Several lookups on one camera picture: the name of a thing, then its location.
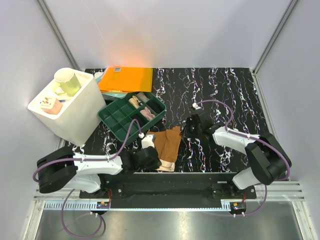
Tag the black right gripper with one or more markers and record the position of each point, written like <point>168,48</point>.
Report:
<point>185,132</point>

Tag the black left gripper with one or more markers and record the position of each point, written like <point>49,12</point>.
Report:
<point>156,164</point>

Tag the brown boxer briefs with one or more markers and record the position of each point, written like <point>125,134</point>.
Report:
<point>167,144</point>

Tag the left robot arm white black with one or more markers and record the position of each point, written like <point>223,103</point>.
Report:
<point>64,168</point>

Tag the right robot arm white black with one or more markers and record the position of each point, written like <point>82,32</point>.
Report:
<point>268,161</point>

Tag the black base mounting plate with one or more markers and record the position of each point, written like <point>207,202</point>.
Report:
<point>169,184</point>

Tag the pink rolled sock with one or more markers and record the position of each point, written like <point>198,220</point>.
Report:
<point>147,114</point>

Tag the green divided organizer tray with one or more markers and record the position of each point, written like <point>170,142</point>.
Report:
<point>117,117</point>

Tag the beige rolled sock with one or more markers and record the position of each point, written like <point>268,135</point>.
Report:
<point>136,102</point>

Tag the grey rolled sock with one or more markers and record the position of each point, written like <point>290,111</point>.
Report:
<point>142,97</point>

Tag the white storage bin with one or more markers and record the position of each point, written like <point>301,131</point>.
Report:
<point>78,117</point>

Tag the orange and teal folders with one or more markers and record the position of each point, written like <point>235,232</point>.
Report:
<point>116,82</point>

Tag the pink box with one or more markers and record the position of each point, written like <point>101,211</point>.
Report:
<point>51,105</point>

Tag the yellow green cup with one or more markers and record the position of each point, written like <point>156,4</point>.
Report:
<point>67,82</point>

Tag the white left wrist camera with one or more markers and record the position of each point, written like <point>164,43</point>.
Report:
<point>148,141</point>

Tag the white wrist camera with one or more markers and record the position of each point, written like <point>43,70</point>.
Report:
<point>196,107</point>
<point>148,141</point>

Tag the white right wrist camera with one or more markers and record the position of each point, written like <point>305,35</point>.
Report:
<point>196,107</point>

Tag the aluminium front rail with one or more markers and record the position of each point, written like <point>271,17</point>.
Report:
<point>289,191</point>

